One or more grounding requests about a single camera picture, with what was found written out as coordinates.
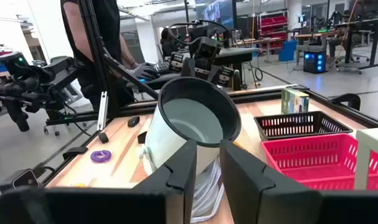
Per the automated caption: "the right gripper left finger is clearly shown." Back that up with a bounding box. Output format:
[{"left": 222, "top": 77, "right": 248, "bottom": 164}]
[{"left": 133, "top": 139, "right": 197, "bottom": 224}]

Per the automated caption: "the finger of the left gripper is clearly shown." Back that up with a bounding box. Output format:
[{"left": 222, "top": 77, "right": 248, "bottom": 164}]
[
  {"left": 181, "top": 57, "right": 197, "bottom": 78},
  {"left": 206, "top": 64, "right": 222, "bottom": 85}
]

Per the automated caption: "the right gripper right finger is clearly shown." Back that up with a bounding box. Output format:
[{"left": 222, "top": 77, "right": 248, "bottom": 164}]
[{"left": 220, "top": 139, "right": 321, "bottom": 224}]

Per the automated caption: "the green and white box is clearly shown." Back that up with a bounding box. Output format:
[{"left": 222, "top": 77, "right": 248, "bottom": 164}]
[{"left": 281, "top": 87, "right": 310, "bottom": 115}]

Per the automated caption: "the white desk lamp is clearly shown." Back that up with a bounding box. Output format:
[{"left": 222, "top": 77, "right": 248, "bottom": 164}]
[{"left": 143, "top": 77, "right": 242, "bottom": 177}]

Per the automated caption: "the black standing desk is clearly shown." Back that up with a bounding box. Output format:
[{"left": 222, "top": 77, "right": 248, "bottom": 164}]
[{"left": 333, "top": 17, "right": 378, "bottom": 75}]

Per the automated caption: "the black keyboard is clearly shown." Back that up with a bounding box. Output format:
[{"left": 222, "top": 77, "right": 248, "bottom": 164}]
[{"left": 153, "top": 62, "right": 168, "bottom": 75}]

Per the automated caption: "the person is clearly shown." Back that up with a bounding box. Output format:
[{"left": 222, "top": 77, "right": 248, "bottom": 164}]
[
  {"left": 159, "top": 27, "right": 181, "bottom": 58},
  {"left": 60, "top": 0, "right": 160, "bottom": 110},
  {"left": 327, "top": 0, "right": 378, "bottom": 65}
]

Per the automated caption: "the person's hand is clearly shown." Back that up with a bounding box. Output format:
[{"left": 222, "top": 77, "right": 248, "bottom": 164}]
[{"left": 130, "top": 62, "right": 160, "bottom": 81}]

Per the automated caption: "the red mesh basket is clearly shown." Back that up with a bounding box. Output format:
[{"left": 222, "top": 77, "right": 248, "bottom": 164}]
[{"left": 261, "top": 133, "right": 378, "bottom": 191}]

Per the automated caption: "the blue storage bin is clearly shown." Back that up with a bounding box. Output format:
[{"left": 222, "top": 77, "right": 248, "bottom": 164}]
[{"left": 278, "top": 39, "right": 298, "bottom": 62}]

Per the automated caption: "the red storage bin rack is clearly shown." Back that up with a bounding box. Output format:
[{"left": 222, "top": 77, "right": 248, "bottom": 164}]
[{"left": 258, "top": 11, "right": 290, "bottom": 49}]

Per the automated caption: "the purple coil wristband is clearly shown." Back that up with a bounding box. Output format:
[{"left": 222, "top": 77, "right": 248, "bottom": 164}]
[{"left": 90, "top": 149, "right": 113, "bottom": 164}]

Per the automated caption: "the black mesh basket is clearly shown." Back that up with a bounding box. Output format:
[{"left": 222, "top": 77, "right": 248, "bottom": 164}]
[{"left": 253, "top": 111, "right": 354, "bottom": 141}]

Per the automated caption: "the computer tower with blue lights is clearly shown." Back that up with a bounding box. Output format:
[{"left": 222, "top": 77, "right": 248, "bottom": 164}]
[{"left": 303, "top": 49, "right": 328, "bottom": 75}]

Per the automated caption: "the wooden work table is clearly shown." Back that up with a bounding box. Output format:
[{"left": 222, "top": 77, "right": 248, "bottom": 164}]
[{"left": 293, "top": 29, "right": 345, "bottom": 63}]

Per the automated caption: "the green perforated metal shelf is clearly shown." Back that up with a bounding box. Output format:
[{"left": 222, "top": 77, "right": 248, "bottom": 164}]
[{"left": 354, "top": 126, "right": 378, "bottom": 190}]

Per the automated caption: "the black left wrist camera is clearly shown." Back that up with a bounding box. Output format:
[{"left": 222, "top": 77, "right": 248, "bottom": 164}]
[{"left": 195, "top": 36, "right": 221, "bottom": 60}]

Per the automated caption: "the white bundled lamp cable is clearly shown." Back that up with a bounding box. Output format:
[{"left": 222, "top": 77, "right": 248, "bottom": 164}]
[{"left": 190, "top": 157, "right": 225, "bottom": 223}]

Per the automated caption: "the large wall screen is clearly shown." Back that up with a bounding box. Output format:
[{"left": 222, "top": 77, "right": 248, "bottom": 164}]
[{"left": 194, "top": 0, "right": 238, "bottom": 30}]

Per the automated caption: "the silver metal bracket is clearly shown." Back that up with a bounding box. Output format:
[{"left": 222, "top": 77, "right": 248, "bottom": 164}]
[{"left": 97, "top": 91, "right": 110, "bottom": 131}]

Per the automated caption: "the black table-edge camera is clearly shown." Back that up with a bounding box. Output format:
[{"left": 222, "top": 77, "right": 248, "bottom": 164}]
[{"left": 0, "top": 167, "right": 40, "bottom": 194}]

